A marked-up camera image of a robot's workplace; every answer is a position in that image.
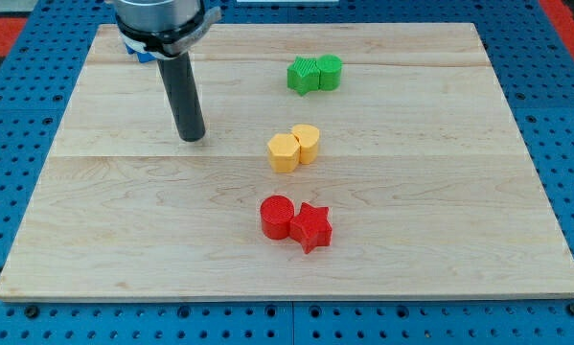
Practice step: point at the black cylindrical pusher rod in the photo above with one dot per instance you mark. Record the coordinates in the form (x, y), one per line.
(179, 82)

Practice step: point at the blue triangle block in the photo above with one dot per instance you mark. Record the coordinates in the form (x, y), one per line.
(141, 57)

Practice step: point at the green star block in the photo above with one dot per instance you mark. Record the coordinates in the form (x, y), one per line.
(303, 75)

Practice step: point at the yellow hexagon block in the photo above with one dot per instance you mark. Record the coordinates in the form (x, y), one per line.
(283, 152)

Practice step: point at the yellow heart block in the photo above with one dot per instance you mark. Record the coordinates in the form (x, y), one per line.
(308, 137)

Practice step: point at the green cylinder block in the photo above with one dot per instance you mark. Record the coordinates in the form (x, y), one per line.
(330, 68)

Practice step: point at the red cylinder block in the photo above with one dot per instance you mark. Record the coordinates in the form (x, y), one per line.
(276, 213)

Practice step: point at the light wooden board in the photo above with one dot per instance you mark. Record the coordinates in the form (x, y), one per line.
(347, 162)

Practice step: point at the red star block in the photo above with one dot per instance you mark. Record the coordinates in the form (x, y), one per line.
(311, 227)

